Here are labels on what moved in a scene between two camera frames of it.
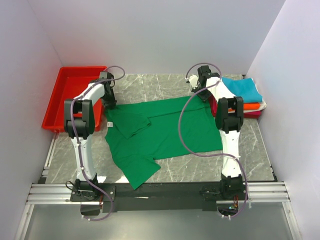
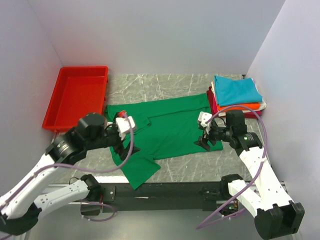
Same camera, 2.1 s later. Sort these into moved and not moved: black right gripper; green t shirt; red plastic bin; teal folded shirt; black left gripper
Moved: black left gripper; black right gripper
Not moved: teal folded shirt; green t shirt; red plastic bin
